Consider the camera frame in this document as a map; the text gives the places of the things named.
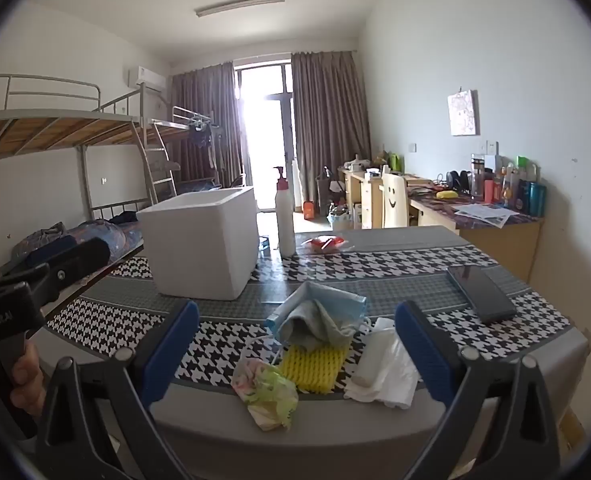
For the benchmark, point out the floral blanket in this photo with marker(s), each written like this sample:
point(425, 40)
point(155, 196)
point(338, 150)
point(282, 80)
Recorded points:
point(100, 235)

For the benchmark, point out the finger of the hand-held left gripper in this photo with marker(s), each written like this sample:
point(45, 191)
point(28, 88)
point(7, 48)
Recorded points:
point(50, 251)
point(80, 260)

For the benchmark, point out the white papers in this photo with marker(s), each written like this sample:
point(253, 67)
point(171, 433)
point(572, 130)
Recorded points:
point(483, 215)

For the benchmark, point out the wide brown curtain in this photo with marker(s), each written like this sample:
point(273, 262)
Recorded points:
point(325, 110)

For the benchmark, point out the long wooden desk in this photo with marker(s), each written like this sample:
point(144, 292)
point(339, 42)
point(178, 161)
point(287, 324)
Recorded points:
point(500, 245)

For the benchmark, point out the small metal bunk bed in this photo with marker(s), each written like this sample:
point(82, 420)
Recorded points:
point(180, 122)

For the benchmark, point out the yellow banana-shaped item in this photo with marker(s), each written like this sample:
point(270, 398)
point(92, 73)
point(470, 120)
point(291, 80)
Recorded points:
point(445, 194)

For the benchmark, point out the green box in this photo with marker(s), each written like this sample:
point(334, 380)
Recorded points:
point(394, 161)

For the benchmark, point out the dark green flat case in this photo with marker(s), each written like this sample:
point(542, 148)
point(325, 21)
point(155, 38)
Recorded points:
point(480, 292)

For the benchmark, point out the blue face mask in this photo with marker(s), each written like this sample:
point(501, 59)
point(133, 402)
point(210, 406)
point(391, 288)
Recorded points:
point(325, 292)

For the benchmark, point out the filled plastic bag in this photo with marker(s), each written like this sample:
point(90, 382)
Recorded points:
point(338, 216)

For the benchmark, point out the small wooden desk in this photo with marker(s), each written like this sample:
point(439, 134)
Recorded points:
point(370, 200)

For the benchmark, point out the grey cloth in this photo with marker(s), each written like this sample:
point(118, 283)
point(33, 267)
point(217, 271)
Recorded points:
point(300, 327)

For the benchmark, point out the black headphones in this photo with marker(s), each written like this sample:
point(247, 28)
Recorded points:
point(455, 180)

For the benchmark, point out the large metal bunk bed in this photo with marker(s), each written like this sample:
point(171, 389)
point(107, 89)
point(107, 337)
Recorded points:
point(50, 120)

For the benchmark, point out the red snack packet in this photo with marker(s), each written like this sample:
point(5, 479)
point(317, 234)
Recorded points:
point(323, 244)

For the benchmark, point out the person's left hand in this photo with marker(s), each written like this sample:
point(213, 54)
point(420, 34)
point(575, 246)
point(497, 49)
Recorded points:
point(28, 375)

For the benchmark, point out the wall picture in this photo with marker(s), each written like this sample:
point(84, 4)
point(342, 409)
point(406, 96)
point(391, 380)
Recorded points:
point(463, 112)

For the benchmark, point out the ceiling light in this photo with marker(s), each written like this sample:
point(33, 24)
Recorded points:
point(240, 4)

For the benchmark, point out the orange container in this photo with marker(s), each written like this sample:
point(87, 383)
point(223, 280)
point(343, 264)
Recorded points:
point(309, 208)

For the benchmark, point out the white pump bottle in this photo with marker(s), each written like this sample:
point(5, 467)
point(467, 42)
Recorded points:
point(285, 220)

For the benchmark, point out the floral crumpled plastic bag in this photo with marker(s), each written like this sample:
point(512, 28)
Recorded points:
point(265, 390)

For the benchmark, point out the houndstooth tablecloth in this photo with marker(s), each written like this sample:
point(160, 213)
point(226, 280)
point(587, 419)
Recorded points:
point(225, 330)

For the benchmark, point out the yellow foam net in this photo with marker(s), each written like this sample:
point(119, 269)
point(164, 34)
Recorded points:
point(310, 367)

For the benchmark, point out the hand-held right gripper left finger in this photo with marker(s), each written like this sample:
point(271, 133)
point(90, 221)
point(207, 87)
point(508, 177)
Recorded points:
point(170, 355)

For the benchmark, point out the group of bottles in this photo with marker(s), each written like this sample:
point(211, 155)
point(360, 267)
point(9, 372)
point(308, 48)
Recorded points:
point(525, 195)

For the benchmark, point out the wooden smiley face chair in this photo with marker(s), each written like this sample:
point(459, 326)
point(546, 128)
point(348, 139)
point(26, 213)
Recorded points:
point(393, 200)

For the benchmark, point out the white air conditioner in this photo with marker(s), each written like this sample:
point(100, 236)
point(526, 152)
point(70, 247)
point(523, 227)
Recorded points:
point(145, 77)

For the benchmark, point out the white plastic bag roll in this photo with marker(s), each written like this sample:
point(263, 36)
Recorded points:
point(375, 355)

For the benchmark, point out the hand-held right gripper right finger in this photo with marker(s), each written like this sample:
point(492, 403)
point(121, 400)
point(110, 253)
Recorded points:
point(425, 355)

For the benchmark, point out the white foam box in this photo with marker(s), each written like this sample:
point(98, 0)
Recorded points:
point(200, 250)

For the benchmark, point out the glass balcony door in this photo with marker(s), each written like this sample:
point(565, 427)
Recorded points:
point(265, 125)

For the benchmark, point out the dark hanging clothes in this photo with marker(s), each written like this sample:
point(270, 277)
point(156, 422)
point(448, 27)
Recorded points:
point(200, 135)

